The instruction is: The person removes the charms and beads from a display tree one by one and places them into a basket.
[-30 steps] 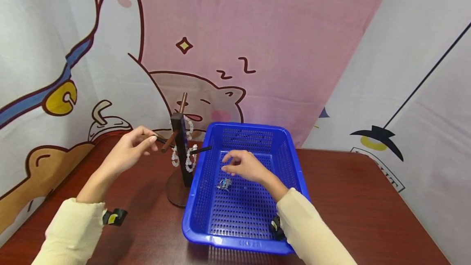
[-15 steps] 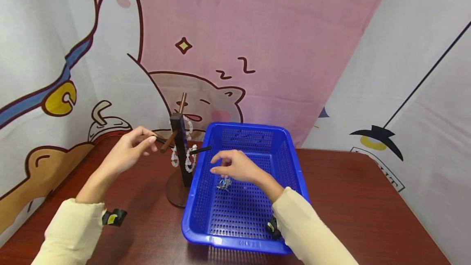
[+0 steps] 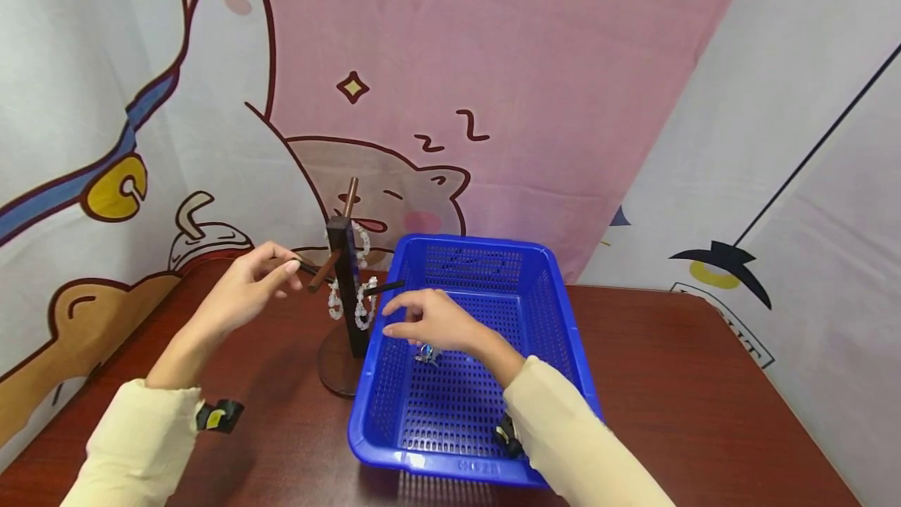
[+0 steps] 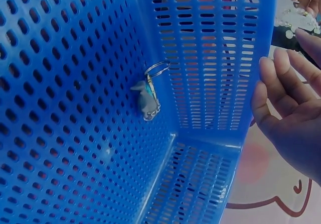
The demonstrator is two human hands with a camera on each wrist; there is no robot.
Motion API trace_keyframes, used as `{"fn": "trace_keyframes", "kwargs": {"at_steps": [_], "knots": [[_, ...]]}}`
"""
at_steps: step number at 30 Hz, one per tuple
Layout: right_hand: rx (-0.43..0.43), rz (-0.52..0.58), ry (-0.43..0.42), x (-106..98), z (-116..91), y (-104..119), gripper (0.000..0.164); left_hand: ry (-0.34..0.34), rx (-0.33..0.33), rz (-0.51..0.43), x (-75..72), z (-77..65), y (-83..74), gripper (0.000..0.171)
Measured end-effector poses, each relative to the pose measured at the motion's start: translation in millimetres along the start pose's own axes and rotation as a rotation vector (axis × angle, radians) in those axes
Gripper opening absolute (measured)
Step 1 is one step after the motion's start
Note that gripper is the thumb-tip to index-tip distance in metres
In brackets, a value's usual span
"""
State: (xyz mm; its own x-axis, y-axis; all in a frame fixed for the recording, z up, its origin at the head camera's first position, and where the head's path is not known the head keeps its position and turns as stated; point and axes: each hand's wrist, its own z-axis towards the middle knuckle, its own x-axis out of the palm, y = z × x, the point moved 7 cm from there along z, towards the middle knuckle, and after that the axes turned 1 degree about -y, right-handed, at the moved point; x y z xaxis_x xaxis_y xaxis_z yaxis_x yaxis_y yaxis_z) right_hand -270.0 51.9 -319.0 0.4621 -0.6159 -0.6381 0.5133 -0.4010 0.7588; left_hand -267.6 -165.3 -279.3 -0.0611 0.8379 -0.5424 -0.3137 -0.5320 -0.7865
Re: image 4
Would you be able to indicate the person's right hand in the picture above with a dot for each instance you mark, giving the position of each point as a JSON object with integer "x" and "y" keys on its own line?
{"x": 298, "y": 123}

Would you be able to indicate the person's left fingers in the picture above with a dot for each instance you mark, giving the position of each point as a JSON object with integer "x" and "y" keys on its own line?
{"x": 312, "y": 5}

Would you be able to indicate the person's right thumb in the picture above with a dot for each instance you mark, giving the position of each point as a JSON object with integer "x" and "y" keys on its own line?
{"x": 309, "y": 45}

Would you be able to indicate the black mat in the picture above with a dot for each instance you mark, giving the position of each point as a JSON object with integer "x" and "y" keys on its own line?
{"x": 282, "y": 42}

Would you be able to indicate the blue perforated plastic basket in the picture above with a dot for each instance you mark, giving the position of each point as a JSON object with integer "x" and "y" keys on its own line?
{"x": 75, "y": 108}

